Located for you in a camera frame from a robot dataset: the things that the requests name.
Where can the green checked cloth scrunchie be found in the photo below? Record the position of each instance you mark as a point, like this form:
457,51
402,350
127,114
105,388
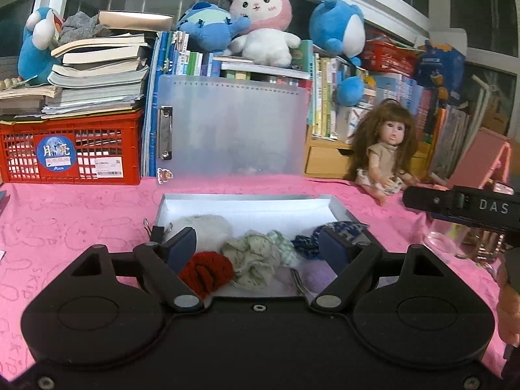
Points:
252,258

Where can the wooden drawer organiser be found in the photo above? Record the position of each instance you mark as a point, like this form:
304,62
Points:
325,160

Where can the pink house-shaped stand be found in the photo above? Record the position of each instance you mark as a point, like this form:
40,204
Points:
479,162

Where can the row of upright books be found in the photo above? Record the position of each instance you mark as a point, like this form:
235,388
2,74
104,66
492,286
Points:
325,97

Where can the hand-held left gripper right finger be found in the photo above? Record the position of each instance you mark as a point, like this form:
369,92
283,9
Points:
331,248

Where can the red crochet scrunchie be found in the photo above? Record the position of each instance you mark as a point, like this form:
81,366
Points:
207,272

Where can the dark blue cardboard box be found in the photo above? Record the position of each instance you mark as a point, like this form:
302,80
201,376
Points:
440,65

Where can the red plastic basket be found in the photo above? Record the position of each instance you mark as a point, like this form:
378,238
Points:
390,57

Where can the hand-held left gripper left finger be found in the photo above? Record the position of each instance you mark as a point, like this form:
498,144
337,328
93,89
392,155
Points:
180,248

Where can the pink white bunny plush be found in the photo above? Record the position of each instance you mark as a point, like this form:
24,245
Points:
264,44

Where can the brown-haired baby doll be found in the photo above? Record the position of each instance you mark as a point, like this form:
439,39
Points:
384,158

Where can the grey crumpled cloth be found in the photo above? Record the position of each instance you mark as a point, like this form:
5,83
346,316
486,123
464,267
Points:
81,26

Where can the white fluffy pompom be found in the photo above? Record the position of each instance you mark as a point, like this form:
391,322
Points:
203,225

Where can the clear glass mug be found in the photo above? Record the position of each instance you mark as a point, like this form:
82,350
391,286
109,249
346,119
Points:
443,243

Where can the blue white round plush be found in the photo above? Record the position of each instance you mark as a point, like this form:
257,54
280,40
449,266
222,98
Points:
337,24

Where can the lavender scrunchie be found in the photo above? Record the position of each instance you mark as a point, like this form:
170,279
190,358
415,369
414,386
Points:
315,278

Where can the shallow grey cardboard box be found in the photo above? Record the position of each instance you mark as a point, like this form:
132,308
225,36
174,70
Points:
243,207

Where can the red plastic crate blue sticker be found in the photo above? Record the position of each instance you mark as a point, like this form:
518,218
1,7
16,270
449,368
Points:
101,138

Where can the row of thin colourful books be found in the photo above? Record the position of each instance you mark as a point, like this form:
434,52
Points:
426,105

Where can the blue brocade pouch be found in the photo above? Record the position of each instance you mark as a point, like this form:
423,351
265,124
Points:
302,245

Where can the blue white cat plush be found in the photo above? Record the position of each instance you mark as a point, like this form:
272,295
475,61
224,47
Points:
34,57

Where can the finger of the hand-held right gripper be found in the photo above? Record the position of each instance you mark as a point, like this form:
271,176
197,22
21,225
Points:
426,201

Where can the stack of lying books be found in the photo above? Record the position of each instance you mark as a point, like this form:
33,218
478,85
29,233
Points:
97,85

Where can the blue alien plush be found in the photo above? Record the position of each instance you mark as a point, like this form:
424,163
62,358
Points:
207,24

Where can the person's right hand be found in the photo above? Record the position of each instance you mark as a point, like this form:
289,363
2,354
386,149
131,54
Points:
511,313

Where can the translucent plastic clipboard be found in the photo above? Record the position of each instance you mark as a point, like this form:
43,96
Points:
235,130

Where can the pink printed towel cloth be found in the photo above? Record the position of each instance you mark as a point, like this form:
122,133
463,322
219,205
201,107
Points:
61,219

